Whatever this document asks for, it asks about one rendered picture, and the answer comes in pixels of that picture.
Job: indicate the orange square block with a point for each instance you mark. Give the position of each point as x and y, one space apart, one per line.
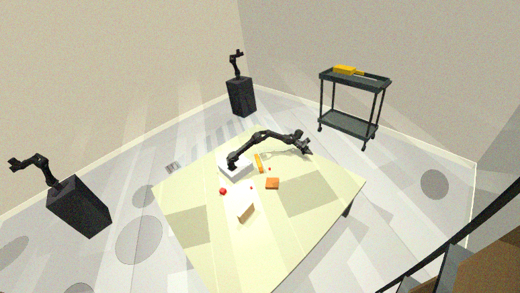
272 183

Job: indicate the tan block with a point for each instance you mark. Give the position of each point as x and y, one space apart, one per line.
245 213

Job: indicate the orange rectangular board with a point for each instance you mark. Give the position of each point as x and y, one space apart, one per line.
259 164

